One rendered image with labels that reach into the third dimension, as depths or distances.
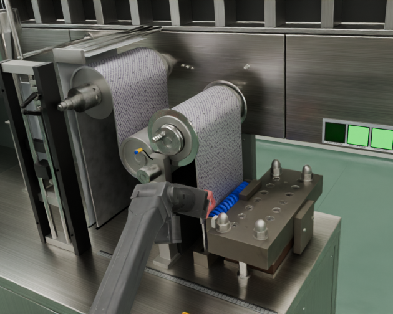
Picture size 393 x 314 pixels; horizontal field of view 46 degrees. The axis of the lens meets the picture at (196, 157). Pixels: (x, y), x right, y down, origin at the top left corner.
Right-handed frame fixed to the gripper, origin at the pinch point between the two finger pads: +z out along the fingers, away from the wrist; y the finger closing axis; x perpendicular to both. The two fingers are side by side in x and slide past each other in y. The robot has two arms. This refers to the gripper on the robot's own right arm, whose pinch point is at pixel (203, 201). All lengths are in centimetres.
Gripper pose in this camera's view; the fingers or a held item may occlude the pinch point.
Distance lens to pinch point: 117.2
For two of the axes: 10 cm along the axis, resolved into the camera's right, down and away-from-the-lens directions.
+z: 4.9, 1.2, 8.6
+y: 8.5, 1.5, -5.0
